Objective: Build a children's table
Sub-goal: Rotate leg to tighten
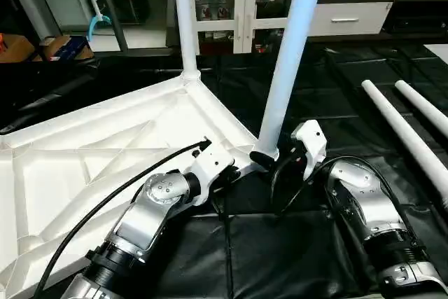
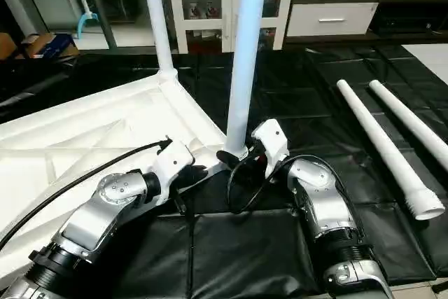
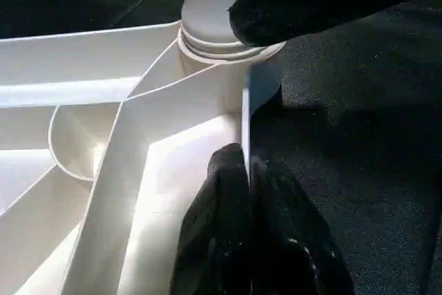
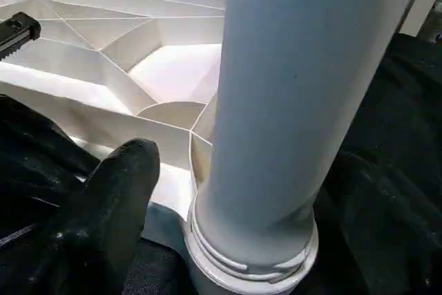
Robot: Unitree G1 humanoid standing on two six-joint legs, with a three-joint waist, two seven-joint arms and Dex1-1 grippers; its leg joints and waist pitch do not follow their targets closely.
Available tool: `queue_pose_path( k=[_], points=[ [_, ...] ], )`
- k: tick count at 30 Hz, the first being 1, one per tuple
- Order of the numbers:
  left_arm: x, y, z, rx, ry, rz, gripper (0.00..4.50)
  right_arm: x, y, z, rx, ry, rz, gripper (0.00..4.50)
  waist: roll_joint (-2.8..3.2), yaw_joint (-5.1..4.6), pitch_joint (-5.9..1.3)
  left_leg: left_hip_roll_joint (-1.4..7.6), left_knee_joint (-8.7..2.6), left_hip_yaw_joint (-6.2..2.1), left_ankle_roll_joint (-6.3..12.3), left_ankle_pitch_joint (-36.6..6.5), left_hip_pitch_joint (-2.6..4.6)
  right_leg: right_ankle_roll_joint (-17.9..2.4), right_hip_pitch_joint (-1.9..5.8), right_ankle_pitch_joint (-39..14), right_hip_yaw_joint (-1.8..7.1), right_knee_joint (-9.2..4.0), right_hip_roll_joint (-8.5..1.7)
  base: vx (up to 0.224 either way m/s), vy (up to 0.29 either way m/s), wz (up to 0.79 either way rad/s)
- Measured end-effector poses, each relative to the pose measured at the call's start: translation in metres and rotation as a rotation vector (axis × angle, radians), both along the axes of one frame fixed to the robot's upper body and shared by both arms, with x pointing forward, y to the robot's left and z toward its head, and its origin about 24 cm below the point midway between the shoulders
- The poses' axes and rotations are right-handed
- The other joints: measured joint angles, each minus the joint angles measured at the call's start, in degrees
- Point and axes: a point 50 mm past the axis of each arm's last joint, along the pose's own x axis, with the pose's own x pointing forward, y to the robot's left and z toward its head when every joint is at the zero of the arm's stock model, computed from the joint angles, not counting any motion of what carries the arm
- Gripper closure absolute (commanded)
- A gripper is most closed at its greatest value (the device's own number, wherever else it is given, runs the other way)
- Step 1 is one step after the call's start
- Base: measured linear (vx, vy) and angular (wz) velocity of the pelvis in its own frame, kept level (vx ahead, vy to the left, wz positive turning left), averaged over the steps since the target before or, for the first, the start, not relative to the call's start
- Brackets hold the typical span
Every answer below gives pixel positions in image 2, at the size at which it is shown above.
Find white plastic table leg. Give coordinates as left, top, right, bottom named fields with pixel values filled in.
left=224, top=0, right=271, bottom=161
left=368, top=79, right=448, bottom=174
left=140, top=0, right=180, bottom=81
left=336, top=79, right=447, bottom=222

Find white plastic table top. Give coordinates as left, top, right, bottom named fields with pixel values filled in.
left=0, top=69, right=243, bottom=287

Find black work mat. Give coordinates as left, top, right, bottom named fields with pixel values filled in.
left=0, top=43, right=448, bottom=299

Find white glass-door cabinet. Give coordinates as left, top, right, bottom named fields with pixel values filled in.
left=165, top=0, right=299, bottom=55

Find white drawer unit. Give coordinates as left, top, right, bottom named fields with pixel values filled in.
left=286, top=2, right=380, bottom=38

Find blue plastic bag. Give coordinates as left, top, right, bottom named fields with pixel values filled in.
left=28, top=33, right=81, bottom=60

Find light blue hooked pole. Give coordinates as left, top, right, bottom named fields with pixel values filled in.
left=70, top=0, right=100, bottom=39

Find white flat board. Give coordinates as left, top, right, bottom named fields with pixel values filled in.
left=403, top=43, right=448, bottom=85

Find brown cardboard box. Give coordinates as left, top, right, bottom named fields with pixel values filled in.
left=0, top=33, right=32, bottom=62

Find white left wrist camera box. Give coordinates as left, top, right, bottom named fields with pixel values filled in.
left=148, top=138, right=196, bottom=206

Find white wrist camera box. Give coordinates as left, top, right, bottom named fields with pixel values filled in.
left=250, top=118, right=290, bottom=175
left=148, top=138, right=196, bottom=206

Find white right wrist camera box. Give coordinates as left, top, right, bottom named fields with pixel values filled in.
left=250, top=118, right=290, bottom=175

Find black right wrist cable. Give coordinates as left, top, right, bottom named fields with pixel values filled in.
left=225, top=152, right=330, bottom=216

